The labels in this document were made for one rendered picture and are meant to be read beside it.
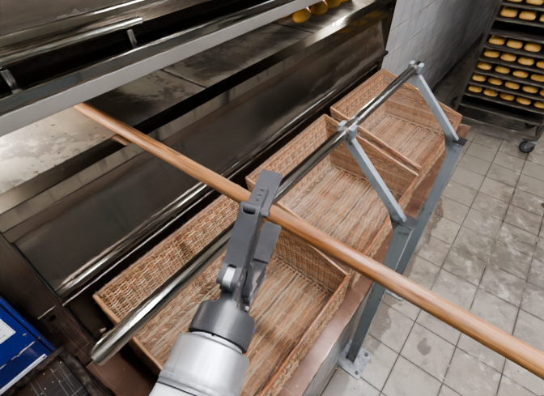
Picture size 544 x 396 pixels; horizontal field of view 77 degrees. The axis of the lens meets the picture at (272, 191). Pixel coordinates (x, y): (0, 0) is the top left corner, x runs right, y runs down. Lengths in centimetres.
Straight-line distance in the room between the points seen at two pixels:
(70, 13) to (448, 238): 216
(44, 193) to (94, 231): 17
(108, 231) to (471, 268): 192
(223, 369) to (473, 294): 188
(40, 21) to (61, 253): 49
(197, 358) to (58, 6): 58
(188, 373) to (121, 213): 62
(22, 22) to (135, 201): 47
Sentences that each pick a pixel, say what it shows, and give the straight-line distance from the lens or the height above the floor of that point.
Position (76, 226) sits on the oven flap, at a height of 104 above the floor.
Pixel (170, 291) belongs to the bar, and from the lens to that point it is 57.
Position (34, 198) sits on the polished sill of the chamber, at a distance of 82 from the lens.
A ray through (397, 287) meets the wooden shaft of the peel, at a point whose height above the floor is 120.
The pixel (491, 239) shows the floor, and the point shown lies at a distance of 250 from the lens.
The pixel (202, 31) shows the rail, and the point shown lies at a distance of 73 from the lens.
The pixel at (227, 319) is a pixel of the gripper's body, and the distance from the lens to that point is 41.
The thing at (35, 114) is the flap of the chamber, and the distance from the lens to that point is 59.
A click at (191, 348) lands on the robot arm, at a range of 40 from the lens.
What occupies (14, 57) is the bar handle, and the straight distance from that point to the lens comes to 61.
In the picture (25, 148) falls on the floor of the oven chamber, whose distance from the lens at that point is 97.
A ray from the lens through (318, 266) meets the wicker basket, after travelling 117.
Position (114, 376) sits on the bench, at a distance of 121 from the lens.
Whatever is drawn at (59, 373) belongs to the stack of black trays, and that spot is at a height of 90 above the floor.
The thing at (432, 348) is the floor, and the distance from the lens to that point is 193.
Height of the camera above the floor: 165
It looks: 44 degrees down
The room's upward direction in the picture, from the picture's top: straight up
